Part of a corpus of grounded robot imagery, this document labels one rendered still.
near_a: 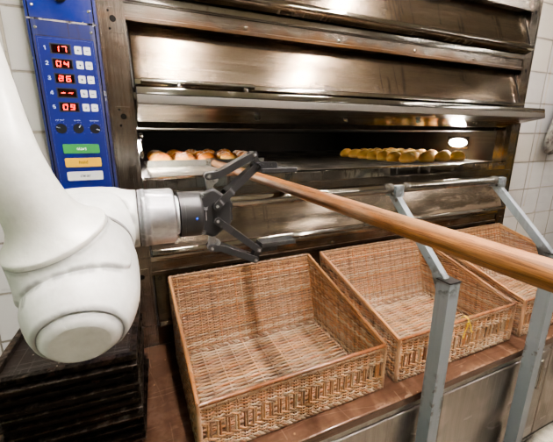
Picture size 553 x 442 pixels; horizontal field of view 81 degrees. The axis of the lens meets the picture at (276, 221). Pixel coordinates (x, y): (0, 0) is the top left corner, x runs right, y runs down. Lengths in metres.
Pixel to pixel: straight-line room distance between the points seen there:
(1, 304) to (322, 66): 1.30
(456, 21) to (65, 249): 1.69
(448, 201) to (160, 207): 1.53
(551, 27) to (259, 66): 1.60
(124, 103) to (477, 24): 1.51
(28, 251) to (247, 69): 0.96
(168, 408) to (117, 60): 0.99
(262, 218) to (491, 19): 1.40
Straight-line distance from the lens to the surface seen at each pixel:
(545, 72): 2.33
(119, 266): 0.37
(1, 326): 1.30
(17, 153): 0.36
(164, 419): 1.06
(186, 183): 1.13
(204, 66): 1.16
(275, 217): 1.25
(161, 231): 0.52
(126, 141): 1.11
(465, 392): 1.37
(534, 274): 0.39
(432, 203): 1.75
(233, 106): 1.01
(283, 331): 1.32
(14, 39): 1.16
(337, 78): 1.35
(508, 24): 2.08
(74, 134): 1.09
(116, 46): 1.14
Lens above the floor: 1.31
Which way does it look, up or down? 15 degrees down
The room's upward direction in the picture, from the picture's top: straight up
